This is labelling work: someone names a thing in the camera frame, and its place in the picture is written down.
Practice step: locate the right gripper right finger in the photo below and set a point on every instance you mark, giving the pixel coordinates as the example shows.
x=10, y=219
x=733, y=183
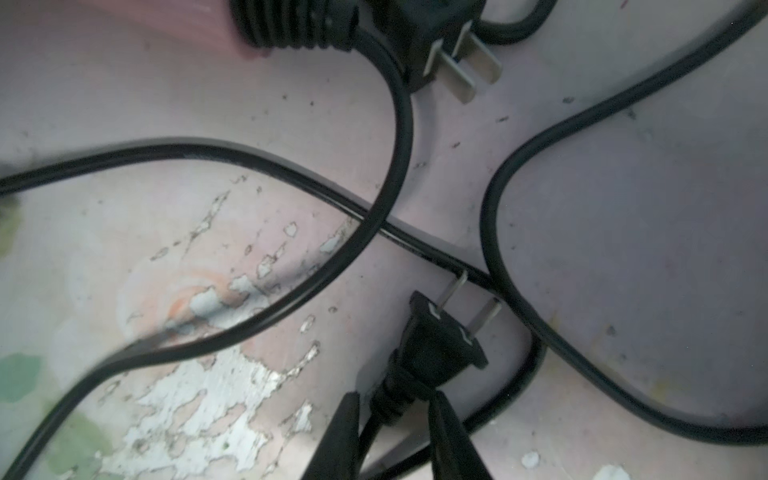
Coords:
x=452, y=453

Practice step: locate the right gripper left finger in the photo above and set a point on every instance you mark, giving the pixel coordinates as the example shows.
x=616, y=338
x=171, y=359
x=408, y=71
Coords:
x=336, y=456

